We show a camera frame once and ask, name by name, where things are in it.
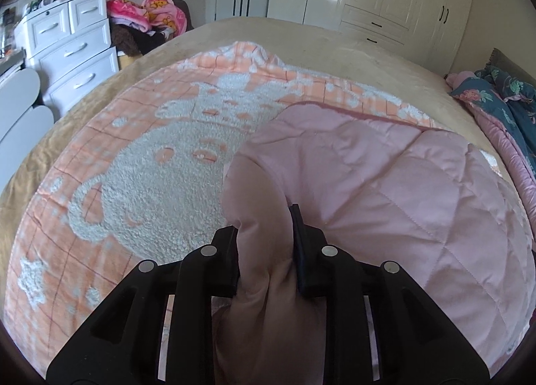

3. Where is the clutter on dresser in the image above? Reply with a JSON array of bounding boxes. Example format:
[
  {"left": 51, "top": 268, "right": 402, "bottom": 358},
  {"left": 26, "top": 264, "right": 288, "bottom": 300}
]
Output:
[{"left": 0, "top": 8, "right": 26, "bottom": 73}]

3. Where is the pile of dark clothes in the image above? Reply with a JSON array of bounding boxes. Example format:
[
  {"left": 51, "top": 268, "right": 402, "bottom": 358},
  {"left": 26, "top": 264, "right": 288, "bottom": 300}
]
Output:
[{"left": 111, "top": 24, "right": 168, "bottom": 57}]

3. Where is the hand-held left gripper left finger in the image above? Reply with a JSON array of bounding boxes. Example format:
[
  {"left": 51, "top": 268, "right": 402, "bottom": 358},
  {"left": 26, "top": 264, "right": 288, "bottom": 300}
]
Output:
[{"left": 46, "top": 226, "right": 239, "bottom": 385}]

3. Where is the pink quilted blanket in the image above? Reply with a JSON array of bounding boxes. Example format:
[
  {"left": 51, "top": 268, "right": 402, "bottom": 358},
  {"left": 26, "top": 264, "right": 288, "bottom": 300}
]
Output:
[{"left": 211, "top": 102, "right": 536, "bottom": 385}]

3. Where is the bed with beige bedspread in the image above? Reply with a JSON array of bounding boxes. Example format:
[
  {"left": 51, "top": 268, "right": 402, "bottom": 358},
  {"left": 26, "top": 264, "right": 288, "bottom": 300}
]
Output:
[{"left": 0, "top": 16, "right": 536, "bottom": 243}]

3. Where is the orange printed blanket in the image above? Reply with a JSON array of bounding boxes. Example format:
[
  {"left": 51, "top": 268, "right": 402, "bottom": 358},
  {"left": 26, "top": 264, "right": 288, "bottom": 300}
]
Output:
[{"left": 6, "top": 42, "right": 509, "bottom": 373}]

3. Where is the dark chair back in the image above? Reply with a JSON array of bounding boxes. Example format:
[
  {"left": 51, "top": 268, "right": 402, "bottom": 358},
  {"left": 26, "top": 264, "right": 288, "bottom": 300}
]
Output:
[{"left": 172, "top": 0, "right": 194, "bottom": 34}]

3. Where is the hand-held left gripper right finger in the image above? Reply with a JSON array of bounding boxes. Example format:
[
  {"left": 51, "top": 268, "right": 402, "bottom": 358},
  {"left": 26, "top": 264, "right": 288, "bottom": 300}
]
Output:
[{"left": 289, "top": 203, "right": 490, "bottom": 385}]

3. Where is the cardboard box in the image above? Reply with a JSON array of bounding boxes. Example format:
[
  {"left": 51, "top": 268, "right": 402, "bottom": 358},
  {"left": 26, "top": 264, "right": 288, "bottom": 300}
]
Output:
[{"left": 117, "top": 52, "right": 142, "bottom": 72}]

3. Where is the white plastic drawer chest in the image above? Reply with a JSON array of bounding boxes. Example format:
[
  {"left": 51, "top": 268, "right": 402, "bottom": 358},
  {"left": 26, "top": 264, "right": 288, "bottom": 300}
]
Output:
[{"left": 14, "top": 0, "right": 120, "bottom": 118}]

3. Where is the pink cartoon print blanket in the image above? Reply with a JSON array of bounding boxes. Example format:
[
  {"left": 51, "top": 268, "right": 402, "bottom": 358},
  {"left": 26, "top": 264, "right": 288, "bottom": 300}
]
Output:
[{"left": 107, "top": 0, "right": 187, "bottom": 38}]

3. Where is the brown headboard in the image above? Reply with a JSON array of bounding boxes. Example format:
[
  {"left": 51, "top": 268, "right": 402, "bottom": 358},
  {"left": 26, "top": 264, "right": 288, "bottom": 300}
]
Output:
[{"left": 486, "top": 48, "right": 536, "bottom": 85}]

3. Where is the navy floral quilt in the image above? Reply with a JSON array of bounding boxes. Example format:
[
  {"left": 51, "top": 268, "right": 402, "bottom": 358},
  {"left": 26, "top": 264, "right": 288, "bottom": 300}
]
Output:
[{"left": 446, "top": 67, "right": 536, "bottom": 218}]

